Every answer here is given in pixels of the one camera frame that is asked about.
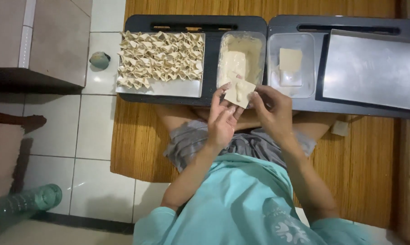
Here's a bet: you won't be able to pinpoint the person's right hand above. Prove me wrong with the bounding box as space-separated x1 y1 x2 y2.
248 85 294 141

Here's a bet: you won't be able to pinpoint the person's left hand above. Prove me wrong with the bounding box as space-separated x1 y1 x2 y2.
207 82 245 147

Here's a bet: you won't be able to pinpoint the square dumpling wrapper with filling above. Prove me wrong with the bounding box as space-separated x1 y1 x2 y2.
224 78 257 109

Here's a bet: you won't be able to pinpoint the person's grey shorts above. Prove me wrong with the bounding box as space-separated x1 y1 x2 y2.
163 119 317 173

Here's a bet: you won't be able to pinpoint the person's legs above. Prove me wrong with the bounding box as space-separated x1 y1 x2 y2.
154 104 340 142

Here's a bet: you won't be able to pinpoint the dark lap table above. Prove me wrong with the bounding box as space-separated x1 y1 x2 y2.
267 15 410 120
118 14 268 107

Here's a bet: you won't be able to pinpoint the clear plastic wrapper container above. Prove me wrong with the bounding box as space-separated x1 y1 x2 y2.
267 32 316 98

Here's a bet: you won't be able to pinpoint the stack of square wrappers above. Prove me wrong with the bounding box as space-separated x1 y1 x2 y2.
279 48 303 73

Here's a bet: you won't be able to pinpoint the steel tray with dumplings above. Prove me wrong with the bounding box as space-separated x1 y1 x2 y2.
115 31 206 98

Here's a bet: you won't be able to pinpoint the plastic container of filling paste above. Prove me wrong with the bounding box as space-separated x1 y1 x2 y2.
217 31 267 90

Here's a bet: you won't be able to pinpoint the small white packet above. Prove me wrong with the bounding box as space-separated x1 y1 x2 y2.
331 120 350 137

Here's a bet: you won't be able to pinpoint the woven straw mat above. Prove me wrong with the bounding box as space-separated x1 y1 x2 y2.
110 0 401 229

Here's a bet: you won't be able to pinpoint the person's teal shirt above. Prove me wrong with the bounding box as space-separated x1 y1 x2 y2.
133 153 379 245

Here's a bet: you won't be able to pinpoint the pile of folded dumplings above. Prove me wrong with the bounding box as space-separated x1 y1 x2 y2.
117 31 205 90

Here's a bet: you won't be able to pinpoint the empty steel tray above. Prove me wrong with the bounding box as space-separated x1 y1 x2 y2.
322 29 410 111

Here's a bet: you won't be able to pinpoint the small grey-green round object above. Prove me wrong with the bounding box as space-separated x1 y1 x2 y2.
89 51 111 70

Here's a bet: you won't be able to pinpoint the dark wooden furniture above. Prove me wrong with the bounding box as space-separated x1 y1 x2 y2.
0 67 85 96

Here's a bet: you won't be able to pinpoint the green plastic bottle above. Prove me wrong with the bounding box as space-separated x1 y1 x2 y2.
0 184 63 218

